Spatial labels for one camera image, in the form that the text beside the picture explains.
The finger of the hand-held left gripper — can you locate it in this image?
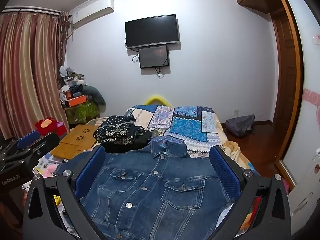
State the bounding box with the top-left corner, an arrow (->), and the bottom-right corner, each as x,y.
16,131 -> 41,150
25,132 -> 60,160

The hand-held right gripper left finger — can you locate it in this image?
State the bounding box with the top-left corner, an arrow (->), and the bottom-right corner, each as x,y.
22,145 -> 107,240

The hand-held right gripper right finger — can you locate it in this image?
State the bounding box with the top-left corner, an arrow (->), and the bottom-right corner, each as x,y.
209,145 -> 292,240

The blue denim jacket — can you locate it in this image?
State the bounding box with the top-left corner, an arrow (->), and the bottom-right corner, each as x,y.
56,135 -> 260,240

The red plush toy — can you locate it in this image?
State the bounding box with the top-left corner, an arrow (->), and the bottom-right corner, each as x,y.
35,117 -> 57,133

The cream fleece blanket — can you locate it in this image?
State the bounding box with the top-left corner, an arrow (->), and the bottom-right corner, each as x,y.
214,114 -> 254,172

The wooden lap table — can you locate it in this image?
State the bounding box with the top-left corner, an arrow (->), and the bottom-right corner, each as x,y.
51,124 -> 99,160

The green patterned cloth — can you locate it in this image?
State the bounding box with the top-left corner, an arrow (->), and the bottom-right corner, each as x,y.
64,100 -> 100,125

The grey backpack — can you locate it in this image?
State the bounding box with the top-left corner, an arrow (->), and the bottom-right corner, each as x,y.
225,114 -> 256,139

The orange box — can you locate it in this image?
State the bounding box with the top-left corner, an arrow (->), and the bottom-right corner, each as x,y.
65,95 -> 88,107

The black garment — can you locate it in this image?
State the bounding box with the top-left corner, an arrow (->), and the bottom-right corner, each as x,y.
101,125 -> 153,153

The red striped curtain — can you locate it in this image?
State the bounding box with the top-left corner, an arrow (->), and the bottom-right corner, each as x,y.
0,11 -> 71,140

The pile of clutter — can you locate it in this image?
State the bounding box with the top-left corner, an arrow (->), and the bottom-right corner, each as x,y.
59,66 -> 87,101

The small black monitor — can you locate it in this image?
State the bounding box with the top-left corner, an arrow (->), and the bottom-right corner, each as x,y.
139,45 -> 170,69

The white air conditioner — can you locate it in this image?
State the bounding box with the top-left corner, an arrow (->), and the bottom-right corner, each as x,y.
69,0 -> 114,29

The yellow ring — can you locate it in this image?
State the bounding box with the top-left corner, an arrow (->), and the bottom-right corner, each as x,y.
144,94 -> 172,107

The wooden door frame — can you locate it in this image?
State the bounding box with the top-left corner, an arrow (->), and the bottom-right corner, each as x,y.
271,0 -> 305,180

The black monitor cable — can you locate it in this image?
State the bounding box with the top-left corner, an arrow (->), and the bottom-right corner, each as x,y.
155,66 -> 167,80

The white curtain rail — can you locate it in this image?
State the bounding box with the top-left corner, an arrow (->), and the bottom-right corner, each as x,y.
1,6 -> 62,16

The black wall television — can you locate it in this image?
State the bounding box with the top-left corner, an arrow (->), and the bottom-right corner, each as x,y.
125,14 -> 180,50

